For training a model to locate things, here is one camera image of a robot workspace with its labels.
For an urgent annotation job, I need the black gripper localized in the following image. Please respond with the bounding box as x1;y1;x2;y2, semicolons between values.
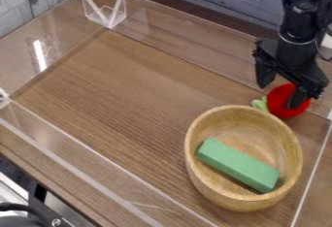
254;33;330;110

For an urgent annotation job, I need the red plush strawberry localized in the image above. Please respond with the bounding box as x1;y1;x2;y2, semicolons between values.
251;83;312;118

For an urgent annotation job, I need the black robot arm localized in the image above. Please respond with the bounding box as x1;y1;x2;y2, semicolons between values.
254;0;332;109

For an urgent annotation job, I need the wooden bowl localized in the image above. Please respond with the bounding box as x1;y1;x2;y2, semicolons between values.
185;105;304;212

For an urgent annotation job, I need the green foam block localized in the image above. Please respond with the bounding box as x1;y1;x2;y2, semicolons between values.
196;138;282;193

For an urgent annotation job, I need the clear acrylic corner bracket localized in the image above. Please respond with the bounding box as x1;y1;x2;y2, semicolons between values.
82;0;128;29

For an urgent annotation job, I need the clear acrylic tray wall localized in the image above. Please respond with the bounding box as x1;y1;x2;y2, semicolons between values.
0;89;219;227

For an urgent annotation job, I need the black metal table bracket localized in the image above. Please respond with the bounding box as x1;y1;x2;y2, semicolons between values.
29;183;76;227

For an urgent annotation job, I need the black cable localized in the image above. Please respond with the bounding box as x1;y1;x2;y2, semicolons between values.
0;202;41;227

